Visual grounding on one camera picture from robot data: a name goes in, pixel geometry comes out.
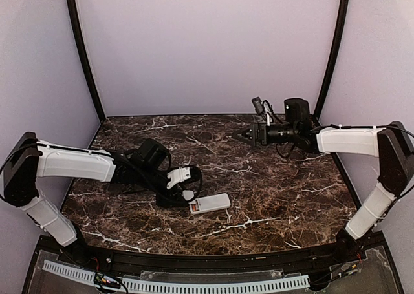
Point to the left black frame post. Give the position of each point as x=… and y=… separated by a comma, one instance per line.
x=84, y=60

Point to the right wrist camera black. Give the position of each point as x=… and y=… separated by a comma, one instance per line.
x=258, y=105

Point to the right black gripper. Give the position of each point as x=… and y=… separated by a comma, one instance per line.
x=255, y=134

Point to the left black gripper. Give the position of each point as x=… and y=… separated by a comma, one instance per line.
x=173, y=197

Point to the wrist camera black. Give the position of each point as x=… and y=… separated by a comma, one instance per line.
x=177, y=176
x=258, y=105

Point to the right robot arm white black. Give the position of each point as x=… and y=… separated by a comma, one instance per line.
x=391, y=144

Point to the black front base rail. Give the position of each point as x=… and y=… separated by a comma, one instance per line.
x=368, y=270

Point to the white battery cover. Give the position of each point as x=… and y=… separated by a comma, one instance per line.
x=189, y=196

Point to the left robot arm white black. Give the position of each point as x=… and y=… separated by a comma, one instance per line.
x=32, y=158

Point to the right black frame post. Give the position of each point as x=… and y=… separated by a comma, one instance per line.
x=333, y=55

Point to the white slotted cable duct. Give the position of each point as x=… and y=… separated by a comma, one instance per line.
x=162, y=282

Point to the black frame post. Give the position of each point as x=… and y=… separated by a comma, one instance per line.
x=333, y=55
x=84, y=60

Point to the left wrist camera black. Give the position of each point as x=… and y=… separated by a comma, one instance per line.
x=177, y=176

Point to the white remote control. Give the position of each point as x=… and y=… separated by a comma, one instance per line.
x=211, y=203

